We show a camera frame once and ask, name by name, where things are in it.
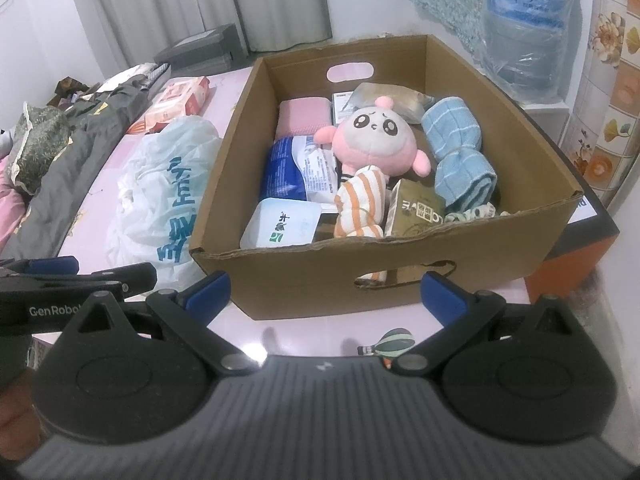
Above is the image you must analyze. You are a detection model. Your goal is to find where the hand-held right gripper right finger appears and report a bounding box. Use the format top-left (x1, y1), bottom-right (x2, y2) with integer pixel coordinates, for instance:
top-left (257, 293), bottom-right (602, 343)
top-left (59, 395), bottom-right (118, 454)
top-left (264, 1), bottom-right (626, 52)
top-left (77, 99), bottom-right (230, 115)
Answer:
top-left (390, 271), bottom-right (591, 376)

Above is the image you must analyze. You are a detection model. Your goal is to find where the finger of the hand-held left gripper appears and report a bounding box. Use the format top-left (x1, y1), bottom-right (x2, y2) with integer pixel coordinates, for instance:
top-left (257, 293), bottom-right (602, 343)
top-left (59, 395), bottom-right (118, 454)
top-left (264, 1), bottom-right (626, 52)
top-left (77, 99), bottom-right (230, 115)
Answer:
top-left (0, 256), bottom-right (81, 277)
top-left (75, 261), bottom-right (157, 295)

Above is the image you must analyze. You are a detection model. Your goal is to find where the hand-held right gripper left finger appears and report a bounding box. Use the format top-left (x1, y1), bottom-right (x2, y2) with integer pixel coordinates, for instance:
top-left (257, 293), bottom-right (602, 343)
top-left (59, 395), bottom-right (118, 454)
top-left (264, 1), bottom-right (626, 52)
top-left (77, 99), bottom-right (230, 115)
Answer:
top-left (55, 271), bottom-right (258, 376)

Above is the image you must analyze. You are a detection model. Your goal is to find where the gold tissue packet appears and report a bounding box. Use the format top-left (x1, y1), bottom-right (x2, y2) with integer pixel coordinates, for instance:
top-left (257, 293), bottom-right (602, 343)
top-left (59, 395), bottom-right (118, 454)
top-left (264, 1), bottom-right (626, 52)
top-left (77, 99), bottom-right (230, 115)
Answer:
top-left (384, 179), bottom-right (447, 238)

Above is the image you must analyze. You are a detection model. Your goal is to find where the brown cardboard box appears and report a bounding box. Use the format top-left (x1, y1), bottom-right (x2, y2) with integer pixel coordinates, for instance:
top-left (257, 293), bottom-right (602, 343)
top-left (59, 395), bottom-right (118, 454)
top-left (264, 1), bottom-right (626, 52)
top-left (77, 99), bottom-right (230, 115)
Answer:
top-left (190, 34), bottom-right (585, 321)

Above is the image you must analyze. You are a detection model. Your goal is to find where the orange striped cloth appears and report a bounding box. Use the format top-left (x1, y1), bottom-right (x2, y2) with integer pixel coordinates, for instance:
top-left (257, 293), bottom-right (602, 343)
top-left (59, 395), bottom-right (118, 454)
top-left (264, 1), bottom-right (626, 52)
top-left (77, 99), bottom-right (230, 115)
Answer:
top-left (332, 165), bottom-right (393, 238)

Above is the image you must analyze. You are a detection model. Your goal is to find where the blue white plastic packet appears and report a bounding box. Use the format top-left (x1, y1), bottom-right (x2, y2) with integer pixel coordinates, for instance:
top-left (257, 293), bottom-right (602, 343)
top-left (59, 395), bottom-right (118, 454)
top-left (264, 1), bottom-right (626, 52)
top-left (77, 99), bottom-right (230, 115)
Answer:
top-left (264, 135), bottom-right (341, 206)

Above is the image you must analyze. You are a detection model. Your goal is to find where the blue checked towel bundle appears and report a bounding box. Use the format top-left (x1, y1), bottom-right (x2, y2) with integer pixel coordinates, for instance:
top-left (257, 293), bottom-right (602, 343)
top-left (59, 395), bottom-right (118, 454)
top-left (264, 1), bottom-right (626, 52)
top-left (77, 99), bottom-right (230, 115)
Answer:
top-left (421, 96), bottom-right (498, 211)

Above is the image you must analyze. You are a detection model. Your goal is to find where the pink plush toy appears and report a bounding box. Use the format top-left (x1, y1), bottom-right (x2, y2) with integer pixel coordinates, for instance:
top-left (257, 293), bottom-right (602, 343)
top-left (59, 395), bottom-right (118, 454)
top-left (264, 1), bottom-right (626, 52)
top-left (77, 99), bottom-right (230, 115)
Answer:
top-left (314, 95), bottom-right (432, 188)

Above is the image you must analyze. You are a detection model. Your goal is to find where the person's left hand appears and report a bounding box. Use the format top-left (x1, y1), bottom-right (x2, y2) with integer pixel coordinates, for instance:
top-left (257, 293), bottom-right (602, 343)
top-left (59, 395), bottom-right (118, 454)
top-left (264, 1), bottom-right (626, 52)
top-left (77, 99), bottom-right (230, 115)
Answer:
top-left (0, 365), bottom-right (43, 453)

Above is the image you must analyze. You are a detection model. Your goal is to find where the pink blue quilt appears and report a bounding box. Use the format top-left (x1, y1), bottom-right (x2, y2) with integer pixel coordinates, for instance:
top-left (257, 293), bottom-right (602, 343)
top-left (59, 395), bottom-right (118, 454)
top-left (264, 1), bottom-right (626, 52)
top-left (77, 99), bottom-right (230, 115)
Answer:
top-left (0, 155), bottom-right (26, 251)

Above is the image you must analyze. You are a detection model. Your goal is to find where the green white patterned cloth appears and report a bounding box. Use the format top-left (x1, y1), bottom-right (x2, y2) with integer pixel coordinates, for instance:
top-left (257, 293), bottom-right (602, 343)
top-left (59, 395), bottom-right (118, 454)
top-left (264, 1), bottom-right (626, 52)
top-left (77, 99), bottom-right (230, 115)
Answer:
top-left (442, 201), bottom-right (511, 223)

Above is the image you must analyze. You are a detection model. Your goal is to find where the white plastic bag blue print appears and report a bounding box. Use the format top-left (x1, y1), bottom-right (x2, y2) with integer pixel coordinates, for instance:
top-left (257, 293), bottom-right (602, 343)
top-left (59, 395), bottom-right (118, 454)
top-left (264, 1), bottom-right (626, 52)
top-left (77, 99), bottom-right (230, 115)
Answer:
top-left (107, 115), bottom-right (223, 291)

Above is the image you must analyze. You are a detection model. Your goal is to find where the green leaf print pillow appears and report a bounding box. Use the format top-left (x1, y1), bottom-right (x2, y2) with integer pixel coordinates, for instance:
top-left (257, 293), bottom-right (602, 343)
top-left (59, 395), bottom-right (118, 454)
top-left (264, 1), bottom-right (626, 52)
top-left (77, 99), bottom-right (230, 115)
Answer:
top-left (7, 102), bottom-right (71, 196)

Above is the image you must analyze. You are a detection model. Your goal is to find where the orange black box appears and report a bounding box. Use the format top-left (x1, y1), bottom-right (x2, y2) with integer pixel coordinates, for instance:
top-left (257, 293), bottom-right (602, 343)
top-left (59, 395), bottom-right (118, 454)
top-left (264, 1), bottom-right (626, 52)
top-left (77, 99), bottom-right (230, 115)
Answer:
top-left (522, 192), bottom-right (621, 306)

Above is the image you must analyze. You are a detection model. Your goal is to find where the brown box with clutter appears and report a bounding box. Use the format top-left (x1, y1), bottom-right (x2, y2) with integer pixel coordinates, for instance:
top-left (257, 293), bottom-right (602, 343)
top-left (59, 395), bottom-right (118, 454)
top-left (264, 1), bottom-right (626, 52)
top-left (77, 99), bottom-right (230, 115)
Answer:
top-left (52, 76), bottom-right (96, 106)

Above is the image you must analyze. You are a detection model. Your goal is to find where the pink wet wipes packet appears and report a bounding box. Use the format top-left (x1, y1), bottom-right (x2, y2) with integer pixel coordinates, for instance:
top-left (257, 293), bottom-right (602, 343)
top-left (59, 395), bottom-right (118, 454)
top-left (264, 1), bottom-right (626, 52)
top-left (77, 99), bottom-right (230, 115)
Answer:
top-left (127, 76), bottom-right (211, 135)

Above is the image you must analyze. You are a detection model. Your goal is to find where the grey plastic pouch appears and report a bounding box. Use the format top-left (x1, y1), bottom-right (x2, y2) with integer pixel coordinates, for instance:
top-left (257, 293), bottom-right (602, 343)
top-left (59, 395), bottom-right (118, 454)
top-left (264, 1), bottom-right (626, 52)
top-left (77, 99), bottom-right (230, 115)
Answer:
top-left (350, 82), bottom-right (436, 126)

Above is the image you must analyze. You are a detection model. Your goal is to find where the pink folded towel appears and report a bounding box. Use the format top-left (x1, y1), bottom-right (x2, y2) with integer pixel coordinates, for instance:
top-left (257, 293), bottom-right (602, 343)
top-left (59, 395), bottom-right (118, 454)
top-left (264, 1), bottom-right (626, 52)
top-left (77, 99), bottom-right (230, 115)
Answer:
top-left (276, 99), bottom-right (335, 141)

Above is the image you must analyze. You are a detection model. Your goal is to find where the white pillow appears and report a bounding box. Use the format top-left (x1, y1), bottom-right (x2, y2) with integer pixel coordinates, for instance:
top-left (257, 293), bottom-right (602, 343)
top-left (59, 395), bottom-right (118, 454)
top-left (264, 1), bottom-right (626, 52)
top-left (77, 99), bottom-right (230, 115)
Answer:
top-left (95, 61), bottom-right (158, 93)

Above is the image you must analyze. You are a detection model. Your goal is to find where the dark patterned cloth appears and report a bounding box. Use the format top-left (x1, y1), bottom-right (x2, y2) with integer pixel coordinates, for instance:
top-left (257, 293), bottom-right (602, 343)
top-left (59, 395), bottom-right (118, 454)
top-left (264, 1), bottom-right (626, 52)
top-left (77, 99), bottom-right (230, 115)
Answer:
top-left (145, 61), bottom-right (173, 86)

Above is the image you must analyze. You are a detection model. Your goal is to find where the white stand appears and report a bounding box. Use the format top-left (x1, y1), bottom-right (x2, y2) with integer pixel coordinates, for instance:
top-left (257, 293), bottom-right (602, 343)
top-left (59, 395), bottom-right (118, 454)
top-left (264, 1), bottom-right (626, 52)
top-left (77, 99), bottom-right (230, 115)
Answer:
top-left (520, 97), bottom-right (571, 133)

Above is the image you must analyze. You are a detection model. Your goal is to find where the white small box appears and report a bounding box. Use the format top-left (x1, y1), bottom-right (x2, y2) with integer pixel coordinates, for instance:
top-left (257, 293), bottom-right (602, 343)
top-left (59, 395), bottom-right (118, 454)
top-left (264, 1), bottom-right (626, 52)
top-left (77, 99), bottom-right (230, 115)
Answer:
top-left (331, 91), bottom-right (361, 126)

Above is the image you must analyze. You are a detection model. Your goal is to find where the grey storage box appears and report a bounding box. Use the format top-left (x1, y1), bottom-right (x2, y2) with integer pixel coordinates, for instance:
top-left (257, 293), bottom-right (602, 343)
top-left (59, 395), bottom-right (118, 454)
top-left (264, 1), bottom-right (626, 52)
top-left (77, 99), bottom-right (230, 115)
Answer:
top-left (154, 22), bottom-right (248, 71)

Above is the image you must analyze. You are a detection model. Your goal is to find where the grey curtain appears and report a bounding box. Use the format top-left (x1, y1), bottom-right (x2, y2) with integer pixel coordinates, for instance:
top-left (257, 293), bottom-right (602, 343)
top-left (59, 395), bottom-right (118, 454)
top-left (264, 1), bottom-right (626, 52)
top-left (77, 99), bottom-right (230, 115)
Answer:
top-left (225, 0), bottom-right (335, 53)
top-left (82, 0), bottom-right (228, 63)

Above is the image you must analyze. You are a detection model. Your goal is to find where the large blue water jug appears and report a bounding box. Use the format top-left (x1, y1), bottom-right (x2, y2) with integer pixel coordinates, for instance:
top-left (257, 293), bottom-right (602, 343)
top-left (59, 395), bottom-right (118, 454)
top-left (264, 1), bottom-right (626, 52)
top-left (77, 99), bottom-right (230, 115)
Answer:
top-left (475, 0), bottom-right (576, 103)

